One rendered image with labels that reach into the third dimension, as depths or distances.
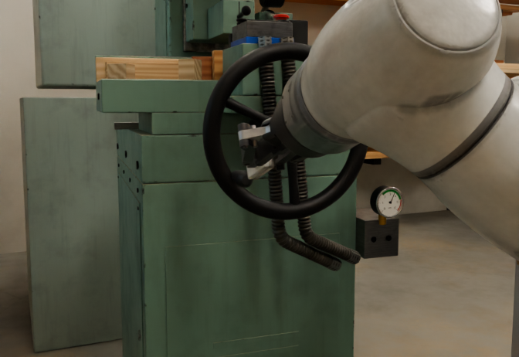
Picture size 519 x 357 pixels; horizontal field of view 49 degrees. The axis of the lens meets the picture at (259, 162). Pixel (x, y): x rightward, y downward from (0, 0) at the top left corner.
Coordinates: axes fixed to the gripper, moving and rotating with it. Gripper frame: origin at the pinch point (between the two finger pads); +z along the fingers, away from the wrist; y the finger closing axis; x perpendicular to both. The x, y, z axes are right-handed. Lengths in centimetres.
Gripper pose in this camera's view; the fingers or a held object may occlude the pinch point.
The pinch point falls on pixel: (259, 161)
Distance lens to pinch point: 73.3
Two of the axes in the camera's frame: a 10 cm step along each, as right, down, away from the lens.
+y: -9.5, 0.4, -3.1
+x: 1.2, 9.7, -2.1
